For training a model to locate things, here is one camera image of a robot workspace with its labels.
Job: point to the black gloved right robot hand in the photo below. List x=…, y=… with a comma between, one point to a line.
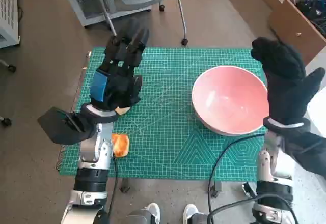
x=282, y=81

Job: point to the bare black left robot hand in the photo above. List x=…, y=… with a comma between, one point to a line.
x=119, y=84

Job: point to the pink bowl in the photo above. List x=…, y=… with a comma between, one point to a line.
x=229, y=99

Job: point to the toy bread roll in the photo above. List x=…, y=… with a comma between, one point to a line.
x=121, y=145

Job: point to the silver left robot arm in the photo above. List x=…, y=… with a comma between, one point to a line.
x=94, y=155

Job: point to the white side table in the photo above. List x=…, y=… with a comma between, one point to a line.
x=317, y=107

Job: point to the green cutting mat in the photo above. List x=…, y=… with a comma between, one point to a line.
x=165, y=94

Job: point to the open wooden box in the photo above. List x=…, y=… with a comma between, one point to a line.
x=293, y=30

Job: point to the black chair castor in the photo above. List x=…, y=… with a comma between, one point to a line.
x=6, y=121
x=10, y=68

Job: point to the person's foot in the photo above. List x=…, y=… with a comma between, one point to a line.
x=193, y=213
x=147, y=213

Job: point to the white perforated cabinet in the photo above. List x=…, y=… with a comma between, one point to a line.
x=7, y=7

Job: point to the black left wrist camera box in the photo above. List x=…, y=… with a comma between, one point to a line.
x=61, y=127

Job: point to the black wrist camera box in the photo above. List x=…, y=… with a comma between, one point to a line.
x=308, y=150
x=61, y=127

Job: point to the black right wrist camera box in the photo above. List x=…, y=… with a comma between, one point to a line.
x=308, y=150

